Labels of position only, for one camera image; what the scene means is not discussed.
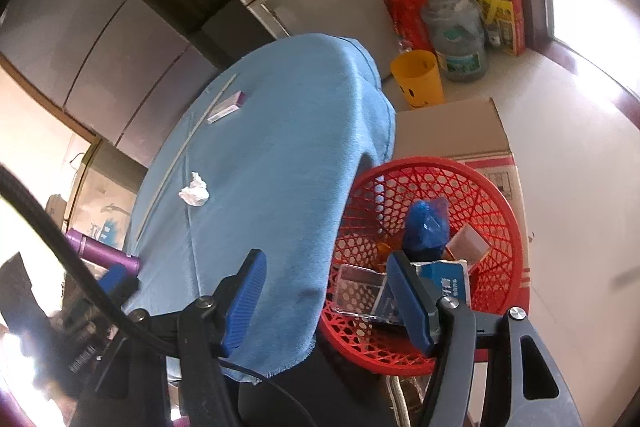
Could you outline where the purple bottle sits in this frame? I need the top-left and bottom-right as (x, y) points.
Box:
(65, 228), (142, 275)

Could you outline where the white and blue toothpaste box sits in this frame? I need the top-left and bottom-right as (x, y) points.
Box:
(412, 258), (473, 308)

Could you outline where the yellow smiley bin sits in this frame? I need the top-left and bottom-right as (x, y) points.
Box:
(390, 50), (445, 110)

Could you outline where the red plastic bag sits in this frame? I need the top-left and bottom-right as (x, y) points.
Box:
(385, 0), (436, 52)

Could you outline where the large grey refrigerator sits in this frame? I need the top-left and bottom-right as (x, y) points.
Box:
(0, 0), (221, 168)

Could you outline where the blue tablecloth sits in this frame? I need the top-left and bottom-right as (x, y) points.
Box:
(122, 33), (397, 380)

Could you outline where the brown cardboard piece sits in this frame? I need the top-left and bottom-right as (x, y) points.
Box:
(445, 223), (492, 265)

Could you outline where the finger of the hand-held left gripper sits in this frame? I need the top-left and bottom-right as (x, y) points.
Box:
(97, 263), (141, 308)

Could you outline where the orange snack wrapper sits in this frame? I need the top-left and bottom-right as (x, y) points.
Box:
(375, 237), (397, 264)

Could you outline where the cardboard box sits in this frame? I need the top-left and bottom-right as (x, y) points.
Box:
(392, 97), (531, 258)

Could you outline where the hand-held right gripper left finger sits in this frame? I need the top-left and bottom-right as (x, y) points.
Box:
(70, 248), (268, 427)

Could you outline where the red plastic basket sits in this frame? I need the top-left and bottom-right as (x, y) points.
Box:
(320, 157), (532, 377)

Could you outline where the black cable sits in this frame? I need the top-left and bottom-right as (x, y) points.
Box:
(219, 358), (321, 427)
(0, 164), (183, 355)

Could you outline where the box with dolphin print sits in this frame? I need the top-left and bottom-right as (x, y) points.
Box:
(67, 141), (151, 253)

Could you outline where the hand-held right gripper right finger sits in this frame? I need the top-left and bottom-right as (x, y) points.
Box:
(386, 249), (583, 427)

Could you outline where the blue plastic bag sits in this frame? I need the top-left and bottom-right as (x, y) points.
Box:
(402, 198), (451, 263)

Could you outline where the clear plastic box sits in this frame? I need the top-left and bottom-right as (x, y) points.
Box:
(331, 263), (391, 319)

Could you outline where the large water jug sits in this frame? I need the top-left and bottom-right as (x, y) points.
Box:
(421, 0), (490, 82)

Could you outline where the yellow paper bag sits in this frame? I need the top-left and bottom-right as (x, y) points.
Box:
(477, 0), (527, 56)

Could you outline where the white tissue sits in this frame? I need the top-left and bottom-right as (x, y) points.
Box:
(178, 172), (210, 208)

